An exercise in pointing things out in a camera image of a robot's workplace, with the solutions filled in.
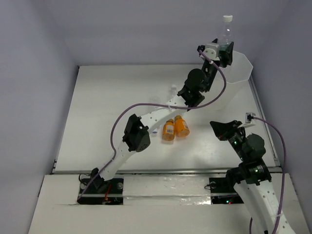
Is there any translucent white bin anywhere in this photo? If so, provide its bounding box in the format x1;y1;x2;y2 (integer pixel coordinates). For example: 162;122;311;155
212;51;253;110

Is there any blue label clear bottle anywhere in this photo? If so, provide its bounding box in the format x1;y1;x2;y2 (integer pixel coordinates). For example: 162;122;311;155
149;96;163;136

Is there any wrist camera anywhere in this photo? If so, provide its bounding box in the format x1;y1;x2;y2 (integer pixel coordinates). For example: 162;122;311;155
239;112;256;128
197;42;220;61

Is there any aluminium rail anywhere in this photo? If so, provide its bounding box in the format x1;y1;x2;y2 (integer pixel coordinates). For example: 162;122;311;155
50;165;281;175

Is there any orange juice bottle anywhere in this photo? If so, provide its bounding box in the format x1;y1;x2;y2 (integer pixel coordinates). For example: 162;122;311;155
175;115;190;137
162;119;175;141

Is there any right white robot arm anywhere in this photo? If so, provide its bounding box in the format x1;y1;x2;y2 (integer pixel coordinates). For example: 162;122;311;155
210;120;294;234

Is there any clear bottle white cap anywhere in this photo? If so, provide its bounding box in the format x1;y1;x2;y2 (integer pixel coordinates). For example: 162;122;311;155
168;85;178;100

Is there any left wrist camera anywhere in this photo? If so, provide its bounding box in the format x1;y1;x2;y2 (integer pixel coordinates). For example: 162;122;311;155
197;42;220;61

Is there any green label clear bottle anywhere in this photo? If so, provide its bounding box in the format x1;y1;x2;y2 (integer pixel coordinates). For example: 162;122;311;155
217;15;233;51

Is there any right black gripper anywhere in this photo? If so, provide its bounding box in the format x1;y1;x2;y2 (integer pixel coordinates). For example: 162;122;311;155
209;119;247;160

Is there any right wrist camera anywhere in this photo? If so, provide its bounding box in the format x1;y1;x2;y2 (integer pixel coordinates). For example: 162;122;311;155
239;112;256;128

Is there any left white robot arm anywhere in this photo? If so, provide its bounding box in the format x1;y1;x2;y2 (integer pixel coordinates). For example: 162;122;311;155
86;39;234;193

